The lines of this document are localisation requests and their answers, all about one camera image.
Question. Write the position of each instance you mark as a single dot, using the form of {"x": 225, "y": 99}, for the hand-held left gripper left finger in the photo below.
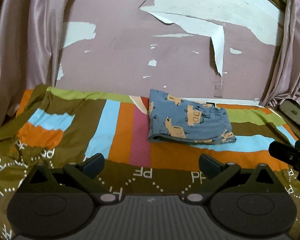
{"x": 93, "y": 165}

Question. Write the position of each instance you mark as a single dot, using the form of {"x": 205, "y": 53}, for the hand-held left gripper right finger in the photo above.
{"x": 210, "y": 165}

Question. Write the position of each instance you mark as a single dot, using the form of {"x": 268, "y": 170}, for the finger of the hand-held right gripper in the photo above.
{"x": 282, "y": 151}

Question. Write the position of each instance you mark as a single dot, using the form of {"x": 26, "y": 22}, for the blue printed pants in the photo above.
{"x": 190, "y": 120}

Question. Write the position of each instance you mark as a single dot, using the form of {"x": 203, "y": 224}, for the colourful striped blanket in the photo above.
{"x": 120, "y": 130}

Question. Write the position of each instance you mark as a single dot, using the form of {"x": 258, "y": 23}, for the white mattress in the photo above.
{"x": 240, "y": 102}

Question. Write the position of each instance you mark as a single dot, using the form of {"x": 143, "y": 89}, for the pink satin curtain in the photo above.
{"x": 290, "y": 62}
{"x": 20, "y": 42}

